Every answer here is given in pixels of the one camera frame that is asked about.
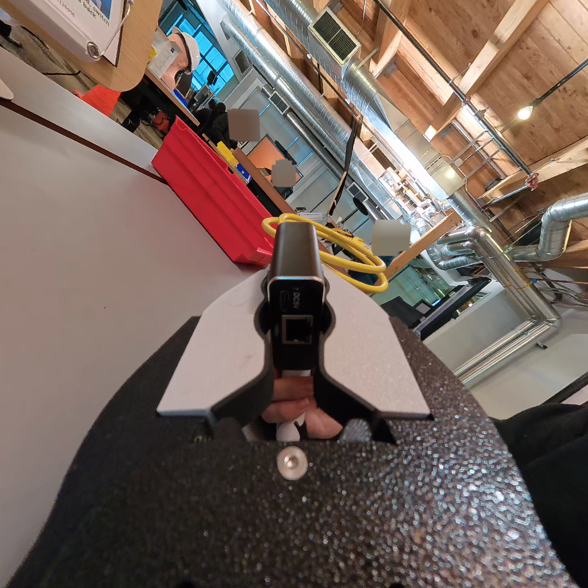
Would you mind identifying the wooden support column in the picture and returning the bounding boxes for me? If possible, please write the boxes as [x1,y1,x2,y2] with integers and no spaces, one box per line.
[385,210,464,280]

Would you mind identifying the metal air vent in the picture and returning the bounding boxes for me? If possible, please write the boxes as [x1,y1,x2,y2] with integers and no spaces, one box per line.
[307,6,363,66]

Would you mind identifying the white box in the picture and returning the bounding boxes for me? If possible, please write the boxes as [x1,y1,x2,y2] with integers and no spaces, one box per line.
[147,39,179,80]

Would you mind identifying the mannequin head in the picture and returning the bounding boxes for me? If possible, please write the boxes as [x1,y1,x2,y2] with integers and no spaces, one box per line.
[166,34,194,89]

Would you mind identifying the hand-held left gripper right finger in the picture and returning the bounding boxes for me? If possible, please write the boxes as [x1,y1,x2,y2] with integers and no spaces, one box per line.
[314,270,433,422]

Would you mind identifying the bent metal duct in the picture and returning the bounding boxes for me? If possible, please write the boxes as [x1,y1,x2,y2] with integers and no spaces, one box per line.
[505,193,588,262]

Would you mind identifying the white hard hat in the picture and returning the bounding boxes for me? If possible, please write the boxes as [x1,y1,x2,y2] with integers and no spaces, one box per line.
[171,26,202,74]

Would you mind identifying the spiral metal duct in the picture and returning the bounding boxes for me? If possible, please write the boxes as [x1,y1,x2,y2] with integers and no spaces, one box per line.
[220,0,400,207]
[262,0,460,207]

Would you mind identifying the black ethernet splitter box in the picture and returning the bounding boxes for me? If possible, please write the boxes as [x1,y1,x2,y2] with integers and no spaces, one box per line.
[266,223,328,375]

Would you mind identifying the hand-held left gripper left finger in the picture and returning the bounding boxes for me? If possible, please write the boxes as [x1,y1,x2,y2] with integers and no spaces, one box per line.
[155,270,276,426]

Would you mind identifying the orange plastic cone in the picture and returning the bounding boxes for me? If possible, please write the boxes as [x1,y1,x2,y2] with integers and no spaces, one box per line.
[73,85,121,118]

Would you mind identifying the metal pipes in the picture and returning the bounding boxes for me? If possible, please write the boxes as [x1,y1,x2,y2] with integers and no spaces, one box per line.
[432,225,563,387]

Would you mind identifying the red plastic bin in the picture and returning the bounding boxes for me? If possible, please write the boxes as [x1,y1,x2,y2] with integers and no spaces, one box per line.
[151,116,277,267]

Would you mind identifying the yellow plastic bin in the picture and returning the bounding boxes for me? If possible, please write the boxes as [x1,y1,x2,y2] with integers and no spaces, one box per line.
[216,141,240,170]

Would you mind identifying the orange monitor screen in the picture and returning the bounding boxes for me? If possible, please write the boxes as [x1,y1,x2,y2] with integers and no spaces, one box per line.
[246,135,305,186]

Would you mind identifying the person's left hand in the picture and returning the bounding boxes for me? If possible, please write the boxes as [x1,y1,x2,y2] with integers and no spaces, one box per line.
[261,376,344,442]

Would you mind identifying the yellow ethernet cable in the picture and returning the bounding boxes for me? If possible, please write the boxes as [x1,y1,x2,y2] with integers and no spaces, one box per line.
[261,213,389,295]

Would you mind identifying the long grey table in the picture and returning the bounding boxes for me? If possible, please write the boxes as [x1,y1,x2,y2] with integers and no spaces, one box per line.
[232,149,295,216]

